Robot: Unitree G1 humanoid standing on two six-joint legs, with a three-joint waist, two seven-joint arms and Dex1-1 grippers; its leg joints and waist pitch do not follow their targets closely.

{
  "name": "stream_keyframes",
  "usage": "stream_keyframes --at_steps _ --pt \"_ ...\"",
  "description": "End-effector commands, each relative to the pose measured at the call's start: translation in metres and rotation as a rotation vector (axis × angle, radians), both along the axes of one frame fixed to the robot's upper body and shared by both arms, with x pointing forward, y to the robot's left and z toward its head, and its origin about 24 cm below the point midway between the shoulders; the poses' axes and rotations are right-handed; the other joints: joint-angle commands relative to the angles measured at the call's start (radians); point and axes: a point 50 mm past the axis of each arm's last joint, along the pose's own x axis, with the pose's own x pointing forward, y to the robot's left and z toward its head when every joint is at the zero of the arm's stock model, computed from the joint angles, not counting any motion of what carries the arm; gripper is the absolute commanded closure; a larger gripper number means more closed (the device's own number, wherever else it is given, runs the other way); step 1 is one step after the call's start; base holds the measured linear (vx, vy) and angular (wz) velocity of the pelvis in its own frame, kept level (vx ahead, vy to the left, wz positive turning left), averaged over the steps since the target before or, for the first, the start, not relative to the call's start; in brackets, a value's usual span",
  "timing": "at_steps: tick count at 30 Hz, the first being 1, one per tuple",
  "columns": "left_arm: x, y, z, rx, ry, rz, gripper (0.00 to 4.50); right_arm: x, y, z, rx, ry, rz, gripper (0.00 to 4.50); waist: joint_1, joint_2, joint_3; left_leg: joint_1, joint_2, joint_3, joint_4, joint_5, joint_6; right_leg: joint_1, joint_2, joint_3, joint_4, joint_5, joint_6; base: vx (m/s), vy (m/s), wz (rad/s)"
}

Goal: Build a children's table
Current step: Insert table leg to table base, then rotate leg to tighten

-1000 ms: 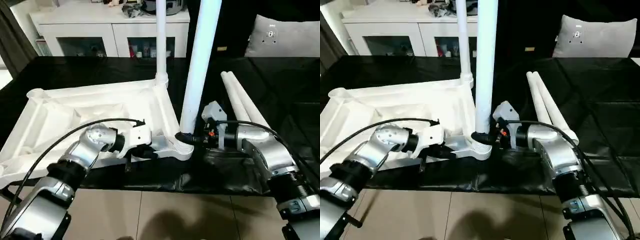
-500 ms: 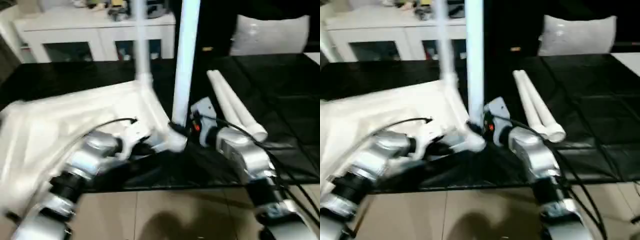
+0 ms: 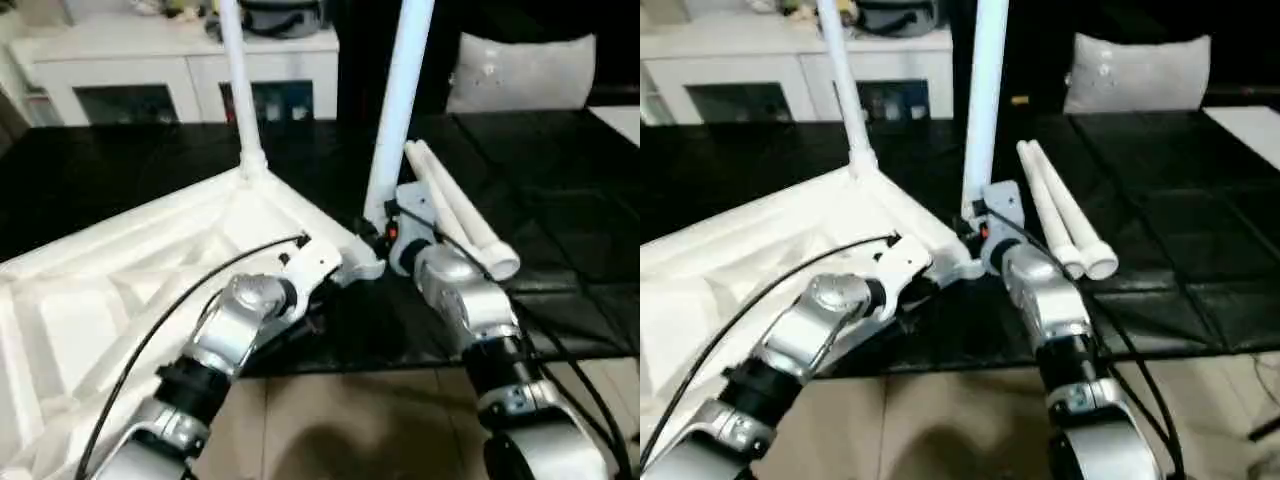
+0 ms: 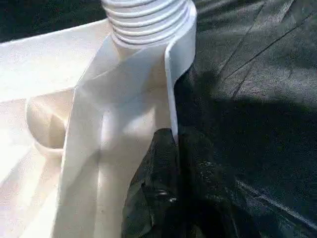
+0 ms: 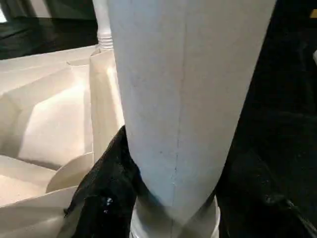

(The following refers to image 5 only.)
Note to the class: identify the white plastic table top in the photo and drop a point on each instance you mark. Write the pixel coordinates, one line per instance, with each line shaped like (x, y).
(49, 111)

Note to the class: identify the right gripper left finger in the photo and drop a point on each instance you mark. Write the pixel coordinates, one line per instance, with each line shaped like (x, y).
(106, 188)

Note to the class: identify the black work mat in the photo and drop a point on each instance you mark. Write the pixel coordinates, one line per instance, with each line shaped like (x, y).
(284, 86)

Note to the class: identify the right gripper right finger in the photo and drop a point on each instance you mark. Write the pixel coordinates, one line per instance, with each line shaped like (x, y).
(265, 203)

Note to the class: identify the white plastic table leg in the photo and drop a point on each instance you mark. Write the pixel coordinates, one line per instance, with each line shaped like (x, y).
(185, 99)
(104, 24)

